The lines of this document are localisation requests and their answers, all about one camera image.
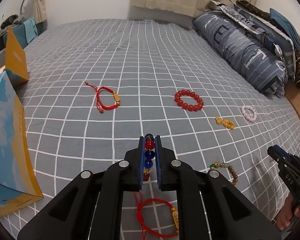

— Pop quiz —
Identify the blue patterned folded duvet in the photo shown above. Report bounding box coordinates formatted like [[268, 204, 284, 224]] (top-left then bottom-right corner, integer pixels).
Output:
[[193, 11, 287, 98]]

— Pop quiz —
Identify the brown wooden bead bracelet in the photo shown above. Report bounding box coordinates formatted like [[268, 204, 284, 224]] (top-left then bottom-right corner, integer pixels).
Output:
[[209, 161, 239, 186]]

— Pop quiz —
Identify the small red cord bracelet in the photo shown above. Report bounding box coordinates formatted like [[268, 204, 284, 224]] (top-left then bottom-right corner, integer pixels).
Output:
[[84, 80, 122, 114]]

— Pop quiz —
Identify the beige side curtain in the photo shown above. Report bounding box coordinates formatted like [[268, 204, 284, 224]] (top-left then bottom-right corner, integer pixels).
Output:
[[33, 0, 47, 23]]

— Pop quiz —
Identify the teal storage box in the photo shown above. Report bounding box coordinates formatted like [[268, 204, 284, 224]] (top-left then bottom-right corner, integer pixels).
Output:
[[10, 17, 39, 49]]

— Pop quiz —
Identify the multicolour glass bead bracelet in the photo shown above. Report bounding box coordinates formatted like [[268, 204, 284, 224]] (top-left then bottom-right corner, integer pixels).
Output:
[[142, 133, 156, 182]]

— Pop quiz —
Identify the blue patterned pillow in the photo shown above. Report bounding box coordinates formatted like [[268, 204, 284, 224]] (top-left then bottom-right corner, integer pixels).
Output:
[[211, 0, 296, 80]]

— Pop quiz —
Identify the yellow amber bead bracelet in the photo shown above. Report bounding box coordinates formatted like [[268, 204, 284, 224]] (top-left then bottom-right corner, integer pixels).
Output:
[[214, 115, 237, 131]]

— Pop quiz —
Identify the grey checked bed sheet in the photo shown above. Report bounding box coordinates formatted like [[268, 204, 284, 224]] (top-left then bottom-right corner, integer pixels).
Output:
[[1, 20, 300, 236]]

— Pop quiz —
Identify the person's right hand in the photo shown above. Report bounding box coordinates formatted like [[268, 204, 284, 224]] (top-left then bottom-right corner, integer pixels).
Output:
[[276, 193, 300, 230]]

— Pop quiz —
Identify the red cord gold charm bracelet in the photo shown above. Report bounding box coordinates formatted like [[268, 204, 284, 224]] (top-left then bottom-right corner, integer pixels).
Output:
[[133, 191, 180, 239]]

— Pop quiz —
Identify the pink bead bracelet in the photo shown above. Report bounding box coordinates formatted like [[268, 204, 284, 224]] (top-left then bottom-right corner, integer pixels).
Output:
[[240, 104, 257, 123]]

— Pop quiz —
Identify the black object on teal box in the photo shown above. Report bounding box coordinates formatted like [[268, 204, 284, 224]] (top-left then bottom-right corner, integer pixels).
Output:
[[0, 15, 20, 30]]

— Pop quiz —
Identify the yellow box lid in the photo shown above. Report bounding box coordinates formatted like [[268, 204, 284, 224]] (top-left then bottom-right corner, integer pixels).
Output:
[[5, 27, 29, 87]]

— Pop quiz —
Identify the blue yellow cardboard box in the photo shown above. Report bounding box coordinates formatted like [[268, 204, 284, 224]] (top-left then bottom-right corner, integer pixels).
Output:
[[0, 72, 43, 217]]

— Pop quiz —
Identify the red bead bracelet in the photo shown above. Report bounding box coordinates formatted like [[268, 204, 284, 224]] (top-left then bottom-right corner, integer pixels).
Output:
[[174, 89, 205, 112]]

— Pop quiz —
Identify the teal blue folded cloth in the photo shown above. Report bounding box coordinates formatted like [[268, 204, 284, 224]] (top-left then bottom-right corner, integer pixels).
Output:
[[269, 8, 300, 51]]

